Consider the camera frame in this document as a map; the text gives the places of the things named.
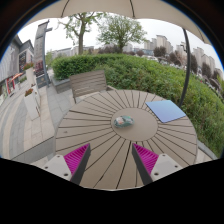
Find translucent green computer mouse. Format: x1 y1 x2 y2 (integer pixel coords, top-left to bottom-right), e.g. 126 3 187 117
113 115 135 129

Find grey storefront building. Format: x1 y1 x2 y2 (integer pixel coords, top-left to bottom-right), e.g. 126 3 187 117
0 34 35 101

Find blue rectangular mouse pad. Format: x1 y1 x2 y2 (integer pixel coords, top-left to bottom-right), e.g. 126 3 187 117
145 99 188 124

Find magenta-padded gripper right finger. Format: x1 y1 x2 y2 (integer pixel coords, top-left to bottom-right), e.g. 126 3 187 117
131 143 184 186

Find beige patio umbrella canopy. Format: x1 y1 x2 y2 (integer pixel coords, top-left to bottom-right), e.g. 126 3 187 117
24 0 213 46

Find thin-trunked leaning tree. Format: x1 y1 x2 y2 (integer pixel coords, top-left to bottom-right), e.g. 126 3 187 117
57 12 105 56

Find distant apartment buildings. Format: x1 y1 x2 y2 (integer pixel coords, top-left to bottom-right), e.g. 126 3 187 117
143 34 224 79

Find tall grey sign pillar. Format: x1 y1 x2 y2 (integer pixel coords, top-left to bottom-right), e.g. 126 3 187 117
33 19 54 89

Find grey slatted wooden chair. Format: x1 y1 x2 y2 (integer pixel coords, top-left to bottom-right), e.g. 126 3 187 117
69 69 116 104

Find round-crowned green tree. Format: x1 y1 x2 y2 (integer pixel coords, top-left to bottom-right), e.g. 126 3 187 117
97 13 148 54

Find dark curved umbrella pole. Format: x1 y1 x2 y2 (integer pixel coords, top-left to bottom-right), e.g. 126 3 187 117
177 28 192 108

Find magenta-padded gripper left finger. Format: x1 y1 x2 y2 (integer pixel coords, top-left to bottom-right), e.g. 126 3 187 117
41 143 92 186

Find white planter with red flowers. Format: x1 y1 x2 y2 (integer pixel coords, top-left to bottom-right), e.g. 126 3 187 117
23 87 42 121

